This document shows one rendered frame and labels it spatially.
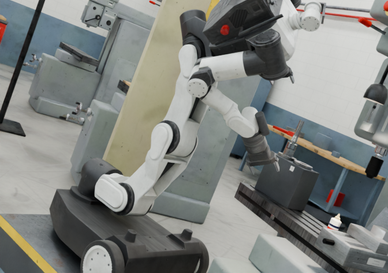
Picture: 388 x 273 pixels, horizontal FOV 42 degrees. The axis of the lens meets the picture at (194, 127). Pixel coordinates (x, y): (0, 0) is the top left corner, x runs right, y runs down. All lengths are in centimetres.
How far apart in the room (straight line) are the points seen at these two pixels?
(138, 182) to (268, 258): 63
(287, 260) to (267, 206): 40
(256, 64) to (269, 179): 75
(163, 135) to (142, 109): 129
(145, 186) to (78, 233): 33
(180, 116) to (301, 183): 61
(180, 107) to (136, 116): 128
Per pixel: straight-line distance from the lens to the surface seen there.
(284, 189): 227
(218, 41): 192
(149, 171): 210
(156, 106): 334
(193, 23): 210
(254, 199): 227
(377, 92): 175
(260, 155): 200
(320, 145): 779
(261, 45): 169
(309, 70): 901
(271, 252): 194
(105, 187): 224
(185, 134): 205
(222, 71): 177
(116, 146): 333
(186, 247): 221
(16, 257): 230
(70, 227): 220
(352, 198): 760
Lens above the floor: 133
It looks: 7 degrees down
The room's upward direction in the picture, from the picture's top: 22 degrees clockwise
